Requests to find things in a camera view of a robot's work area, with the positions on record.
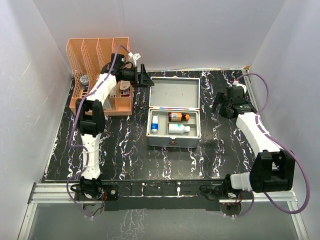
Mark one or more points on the grey metal medicine case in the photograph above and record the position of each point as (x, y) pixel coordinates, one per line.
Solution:
(174, 94)

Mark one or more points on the white pill bottle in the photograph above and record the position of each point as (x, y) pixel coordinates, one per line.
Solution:
(176, 128)

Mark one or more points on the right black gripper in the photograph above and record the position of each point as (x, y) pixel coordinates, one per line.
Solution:
(221, 98)

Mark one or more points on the grey plastic divided tray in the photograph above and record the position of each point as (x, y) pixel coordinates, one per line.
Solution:
(163, 119)

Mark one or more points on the pink oval blister pack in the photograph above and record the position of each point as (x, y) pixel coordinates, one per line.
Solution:
(124, 85)

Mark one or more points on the aluminium frame rail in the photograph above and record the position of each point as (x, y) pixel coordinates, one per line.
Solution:
(162, 191)

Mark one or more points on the orange plastic file organizer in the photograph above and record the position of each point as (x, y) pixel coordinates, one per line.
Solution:
(87, 56)

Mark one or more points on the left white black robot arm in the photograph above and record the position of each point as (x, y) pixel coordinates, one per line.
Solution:
(90, 117)

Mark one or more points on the round blue tin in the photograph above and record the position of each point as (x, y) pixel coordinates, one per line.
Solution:
(84, 80)

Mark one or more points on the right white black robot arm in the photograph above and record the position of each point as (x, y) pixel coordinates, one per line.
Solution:
(273, 167)

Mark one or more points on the small blue label bottle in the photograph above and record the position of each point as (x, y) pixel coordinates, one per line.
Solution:
(154, 125)

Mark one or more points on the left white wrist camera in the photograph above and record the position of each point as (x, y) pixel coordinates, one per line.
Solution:
(133, 58)

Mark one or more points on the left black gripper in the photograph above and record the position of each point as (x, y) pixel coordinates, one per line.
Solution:
(144, 79)

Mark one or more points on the brown syrup bottle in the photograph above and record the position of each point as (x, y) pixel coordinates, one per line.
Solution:
(178, 117)

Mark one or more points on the white medicine box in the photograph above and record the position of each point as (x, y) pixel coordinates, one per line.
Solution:
(108, 105)

